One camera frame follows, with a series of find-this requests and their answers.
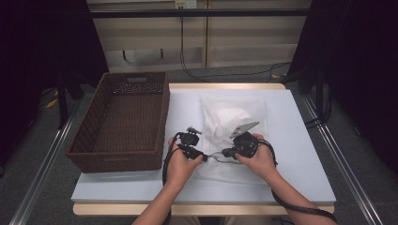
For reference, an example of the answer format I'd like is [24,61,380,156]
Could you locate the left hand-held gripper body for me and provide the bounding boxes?
[177,126,205,161]

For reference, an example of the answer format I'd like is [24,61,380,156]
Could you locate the white wall socket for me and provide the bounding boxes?
[174,0,198,9]

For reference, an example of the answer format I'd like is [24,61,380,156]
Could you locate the thin black wall cable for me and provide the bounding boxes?
[179,17,293,83]

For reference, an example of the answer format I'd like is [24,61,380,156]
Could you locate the light wooden table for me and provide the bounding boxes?
[72,82,335,218]

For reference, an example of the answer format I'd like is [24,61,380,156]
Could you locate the right hand-held gripper cable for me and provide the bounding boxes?
[257,139,339,224]

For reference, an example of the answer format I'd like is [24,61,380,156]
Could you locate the black floor cables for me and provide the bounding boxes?
[304,90,333,129]

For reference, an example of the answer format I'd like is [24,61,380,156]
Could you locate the white cloth garment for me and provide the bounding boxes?
[212,107,255,144]

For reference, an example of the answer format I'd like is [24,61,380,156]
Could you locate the left hand-held gripper cable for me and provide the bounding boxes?
[161,132,184,225]

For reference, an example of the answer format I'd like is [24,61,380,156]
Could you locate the person's left hand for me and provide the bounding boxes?
[164,136,205,189]

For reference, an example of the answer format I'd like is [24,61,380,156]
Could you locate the brown wicker basket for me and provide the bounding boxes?
[66,70,171,174]

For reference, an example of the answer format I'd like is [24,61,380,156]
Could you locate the black metal stand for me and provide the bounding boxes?
[55,70,70,130]
[314,70,325,120]

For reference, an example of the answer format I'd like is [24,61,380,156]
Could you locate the black horizontal bar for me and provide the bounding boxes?
[88,8,314,19]

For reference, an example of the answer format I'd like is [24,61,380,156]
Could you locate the dark curtain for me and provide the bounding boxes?
[286,0,398,176]
[0,0,109,172]

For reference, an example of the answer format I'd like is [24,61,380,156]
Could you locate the metal floor rail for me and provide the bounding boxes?
[8,102,80,225]
[301,93,385,225]

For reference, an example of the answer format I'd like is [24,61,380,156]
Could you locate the white mesh laundry bag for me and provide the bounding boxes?
[195,92,270,186]

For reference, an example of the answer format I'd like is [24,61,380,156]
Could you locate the hand-held gripper cable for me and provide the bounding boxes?
[257,139,339,224]
[161,132,184,225]

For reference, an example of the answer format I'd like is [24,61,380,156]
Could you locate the person's right hand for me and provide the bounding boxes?
[234,133,279,183]

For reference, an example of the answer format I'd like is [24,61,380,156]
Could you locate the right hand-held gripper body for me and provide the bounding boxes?
[229,121,261,158]

